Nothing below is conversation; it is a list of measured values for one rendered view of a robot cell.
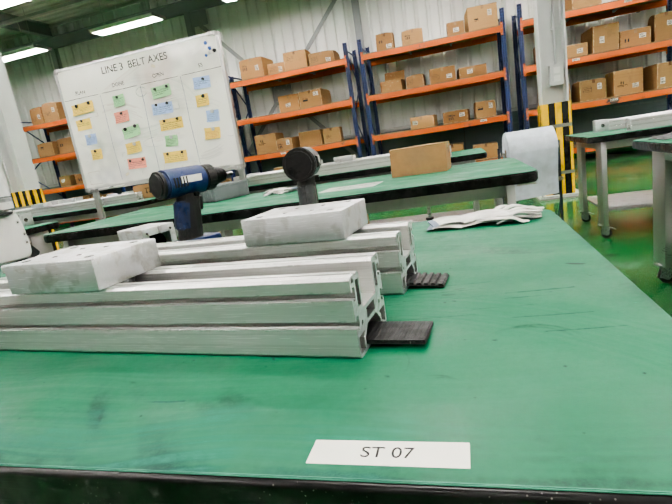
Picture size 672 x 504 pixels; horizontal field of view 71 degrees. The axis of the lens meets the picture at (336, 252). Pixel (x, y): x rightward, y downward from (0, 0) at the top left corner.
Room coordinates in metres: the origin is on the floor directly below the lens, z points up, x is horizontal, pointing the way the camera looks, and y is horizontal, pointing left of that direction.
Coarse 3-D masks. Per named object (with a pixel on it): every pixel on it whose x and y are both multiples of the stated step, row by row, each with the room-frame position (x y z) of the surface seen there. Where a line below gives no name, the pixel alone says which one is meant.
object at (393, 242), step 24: (192, 240) 0.85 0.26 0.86; (216, 240) 0.81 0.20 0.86; (240, 240) 0.79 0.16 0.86; (336, 240) 0.64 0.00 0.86; (360, 240) 0.63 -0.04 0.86; (384, 240) 0.62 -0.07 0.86; (408, 240) 0.68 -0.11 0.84; (168, 264) 0.77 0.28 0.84; (192, 264) 0.74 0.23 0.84; (384, 264) 0.62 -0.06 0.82; (408, 264) 0.66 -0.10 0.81; (384, 288) 0.62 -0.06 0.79
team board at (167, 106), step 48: (144, 48) 3.87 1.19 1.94; (192, 48) 3.77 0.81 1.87; (96, 96) 4.03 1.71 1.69; (144, 96) 3.90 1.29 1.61; (192, 96) 3.79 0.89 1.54; (96, 144) 4.06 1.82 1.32; (144, 144) 3.93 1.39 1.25; (192, 144) 3.81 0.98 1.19; (240, 144) 3.72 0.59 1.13; (96, 192) 4.14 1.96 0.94
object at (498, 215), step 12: (516, 204) 1.02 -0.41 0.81; (444, 216) 1.07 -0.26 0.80; (456, 216) 1.05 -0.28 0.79; (468, 216) 1.02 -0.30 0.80; (480, 216) 0.99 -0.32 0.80; (492, 216) 0.97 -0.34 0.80; (504, 216) 0.96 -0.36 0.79; (516, 216) 0.97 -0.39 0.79; (528, 216) 0.96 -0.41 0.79; (540, 216) 0.96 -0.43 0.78; (432, 228) 1.00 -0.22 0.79
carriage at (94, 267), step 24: (144, 240) 0.65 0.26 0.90; (24, 264) 0.60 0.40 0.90; (48, 264) 0.58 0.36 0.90; (72, 264) 0.57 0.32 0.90; (96, 264) 0.56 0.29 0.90; (120, 264) 0.59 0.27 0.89; (144, 264) 0.63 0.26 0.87; (24, 288) 0.60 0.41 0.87; (48, 288) 0.59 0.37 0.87; (72, 288) 0.57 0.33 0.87; (96, 288) 0.55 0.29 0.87
